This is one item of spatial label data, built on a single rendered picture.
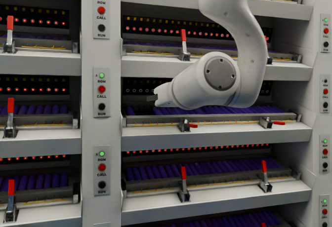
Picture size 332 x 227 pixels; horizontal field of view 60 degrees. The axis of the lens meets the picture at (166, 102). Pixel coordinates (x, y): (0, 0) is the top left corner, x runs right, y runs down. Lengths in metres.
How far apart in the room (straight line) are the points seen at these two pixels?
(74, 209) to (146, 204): 0.18
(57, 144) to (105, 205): 0.19
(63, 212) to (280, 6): 0.84
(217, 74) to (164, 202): 0.44
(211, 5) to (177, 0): 0.30
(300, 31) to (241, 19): 0.56
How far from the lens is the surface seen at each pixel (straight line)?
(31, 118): 0.80
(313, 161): 1.04
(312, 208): 1.08
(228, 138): 0.85
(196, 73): 0.49
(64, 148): 0.74
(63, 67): 0.74
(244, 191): 0.94
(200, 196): 0.87
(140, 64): 0.75
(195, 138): 0.80
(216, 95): 0.49
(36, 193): 0.83
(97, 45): 0.74
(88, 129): 0.73
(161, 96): 0.66
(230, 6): 0.53
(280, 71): 0.95
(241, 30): 0.55
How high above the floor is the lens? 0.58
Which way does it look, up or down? 1 degrees down
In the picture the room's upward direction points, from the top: straight up
